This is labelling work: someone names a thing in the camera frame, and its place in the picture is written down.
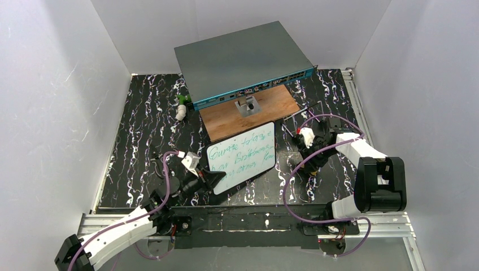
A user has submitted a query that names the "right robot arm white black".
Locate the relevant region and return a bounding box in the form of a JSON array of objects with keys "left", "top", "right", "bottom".
[{"left": 293, "top": 119, "right": 407, "bottom": 221}]

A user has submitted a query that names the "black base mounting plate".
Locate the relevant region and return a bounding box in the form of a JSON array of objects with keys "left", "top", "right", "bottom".
[{"left": 153, "top": 204, "right": 359, "bottom": 249}]

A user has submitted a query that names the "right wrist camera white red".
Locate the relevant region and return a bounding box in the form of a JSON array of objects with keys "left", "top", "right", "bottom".
[{"left": 297, "top": 127, "right": 315, "bottom": 148}]

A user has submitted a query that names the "wooden board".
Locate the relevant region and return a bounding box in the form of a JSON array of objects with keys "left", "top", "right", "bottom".
[{"left": 199, "top": 85, "right": 299, "bottom": 142}]

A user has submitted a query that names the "green white plastic toy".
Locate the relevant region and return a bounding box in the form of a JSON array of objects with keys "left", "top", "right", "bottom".
[{"left": 175, "top": 94, "right": 191, "bottom": 121}]

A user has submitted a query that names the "silver metal bracket mount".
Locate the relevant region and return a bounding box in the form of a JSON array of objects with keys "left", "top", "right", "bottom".
[{"left": 234, "top": 95, "right": 262, "bottom": 117}]

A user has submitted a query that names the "small whiteboard black frame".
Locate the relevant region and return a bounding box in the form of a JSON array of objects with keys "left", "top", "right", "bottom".
[{"left": 206, "top": 121, "right": 276, "bottom": 195}]

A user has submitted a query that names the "grey teal network switch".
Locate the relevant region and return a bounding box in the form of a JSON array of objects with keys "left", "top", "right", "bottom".
[{"left": 174, "top": 21, "right": 317, "bottom": 111}]

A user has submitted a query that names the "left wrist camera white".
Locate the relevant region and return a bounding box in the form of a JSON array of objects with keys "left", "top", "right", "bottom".
[{"left": 181, "top": 152, "right": 200, "bottom": 177}]

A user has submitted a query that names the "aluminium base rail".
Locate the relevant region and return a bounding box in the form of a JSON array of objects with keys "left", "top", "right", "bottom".
[{"left": 69, "top": 211, "right": 426, "bottom": 271}]

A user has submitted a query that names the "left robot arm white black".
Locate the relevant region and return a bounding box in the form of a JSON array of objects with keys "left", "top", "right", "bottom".
[{"left": 54, "top": 169, "right": 227, "bottom": 270}]

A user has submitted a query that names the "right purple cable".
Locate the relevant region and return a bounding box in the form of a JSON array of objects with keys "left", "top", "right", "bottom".
[{"left": 281, "top": 113, "right": 372, "bottom": 259}]

